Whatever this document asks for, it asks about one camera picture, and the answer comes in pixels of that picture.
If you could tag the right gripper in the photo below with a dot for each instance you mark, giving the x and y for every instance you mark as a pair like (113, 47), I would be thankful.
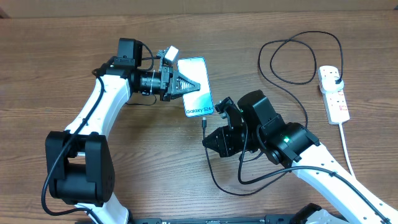
(225, 148)

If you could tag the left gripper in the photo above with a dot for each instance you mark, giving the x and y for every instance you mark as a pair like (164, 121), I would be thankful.
(173, 91)

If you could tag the Samsung Galaxy smartphone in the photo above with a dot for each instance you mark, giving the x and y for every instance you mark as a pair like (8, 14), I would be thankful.
(196, 103)

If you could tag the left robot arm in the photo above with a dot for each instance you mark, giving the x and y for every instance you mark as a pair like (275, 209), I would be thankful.
(80, 171)

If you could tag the white charger plug adapter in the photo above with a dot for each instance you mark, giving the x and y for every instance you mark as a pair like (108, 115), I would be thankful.
(331, 85)

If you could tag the white power strip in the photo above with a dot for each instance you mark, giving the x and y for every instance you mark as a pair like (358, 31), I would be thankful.
(335, 103)

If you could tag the cardboard box wall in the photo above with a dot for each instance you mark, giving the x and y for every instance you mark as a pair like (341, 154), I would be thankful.
(83, 8)

